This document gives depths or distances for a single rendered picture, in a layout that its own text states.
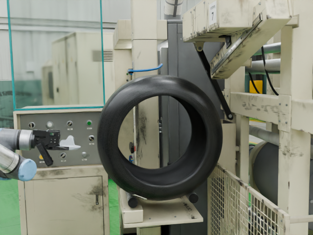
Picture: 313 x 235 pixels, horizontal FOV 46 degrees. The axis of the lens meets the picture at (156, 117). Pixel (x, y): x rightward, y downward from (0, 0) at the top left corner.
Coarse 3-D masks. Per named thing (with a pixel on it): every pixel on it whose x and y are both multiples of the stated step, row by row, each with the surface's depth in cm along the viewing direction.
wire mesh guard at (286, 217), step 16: (224, 176) 182; (208, 192) 209; (224, 192) 183; (256, 192) 145; (208, 208) 210; (224, 208) 184; (272, 208) 129; (208, 224) 212; (224, 224) 185; (288, 224) 121
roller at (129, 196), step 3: (126, 192) 176; (126, 195) 174; (129, 195) 168; (132, 195) 167; (129, 198) 165; (132, 198) 164; (135, 198) 165; (129, 201) 164; (132, 201) 164; (135, 201) 164; (129, 204) 164; (132, 204) 164; (135, 204) 164; (132, 207) 164
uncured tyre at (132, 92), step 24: (120, 96) 158; (144, 96) 156; (192, 96) 160; (120, 120) 156; (192, 120) 190; (216, 120) 164; (192, 144) 191; (216, 144) 164; (120, 168) 158; (144, 168) 190; (168, 168) 190; (192, 168) 188; (144, 192) 162; (168, 192) 163
